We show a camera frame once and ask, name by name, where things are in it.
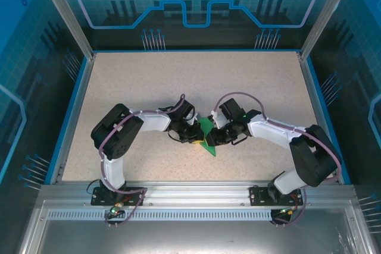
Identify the green paper sheet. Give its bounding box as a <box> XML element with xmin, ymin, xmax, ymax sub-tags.
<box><xmin>198</xmin><ymin>116</ymin><xmax>218</xmax><ymax>158</ymax></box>

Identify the metal sheet panel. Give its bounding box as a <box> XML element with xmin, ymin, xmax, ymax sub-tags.
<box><xmin>17</xmin><ymin>199</ymin><xmax>376</xmax><ymax>254</ymax></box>

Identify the aluminium mounting beam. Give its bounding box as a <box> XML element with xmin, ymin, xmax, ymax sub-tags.
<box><xmin>38</xmin><ymin>180</ymin><xmax>360</xmax><ymax>207</ymax></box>

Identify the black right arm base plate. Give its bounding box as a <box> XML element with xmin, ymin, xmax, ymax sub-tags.
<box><xmin>249</xmin><ymin>184</ymin><xmax>307</xmax><ymax>206</ymax></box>

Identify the slotted grey cable duct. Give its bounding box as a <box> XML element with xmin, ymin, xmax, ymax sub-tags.
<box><xmin>46</xmin><ymin>209</ymin><xmax>277</xmax><ymax>221</ymax></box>

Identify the aluminium side rail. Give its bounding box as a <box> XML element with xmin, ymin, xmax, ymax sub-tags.
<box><xmin>296</xmin><ymin>52</ymin><xmax>343</xmax><ymax>185</ymax></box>
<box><xmin>49</xmin><ymin>53</ymin><xmax>96</xmax><ymax>185</ymax></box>

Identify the cable connector with green light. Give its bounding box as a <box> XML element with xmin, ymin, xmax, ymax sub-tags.
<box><xmin>278</xmin><ymin>206</ymin><xmax>299</xmax><ymax>217</ymax></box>
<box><xmin>109</xmin><ymin>202</ymin><xmax>125</xmax><ymax>216</ymax></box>

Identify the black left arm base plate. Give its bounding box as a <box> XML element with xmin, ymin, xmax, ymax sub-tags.
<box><xmin>90</xmin><ymin>186</ymin><xmax>146</xmax><ymax>206</ymax></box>

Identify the aluminium frame post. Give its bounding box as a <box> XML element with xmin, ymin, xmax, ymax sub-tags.
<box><xmin>299</xmin><ymin>0</ymin><xmax>351</xmax><ymax>61</ymax></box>
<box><xmin>33</xmin><ymin>0</ymin><xmax>96</xmax><ymax>61</ymax></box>

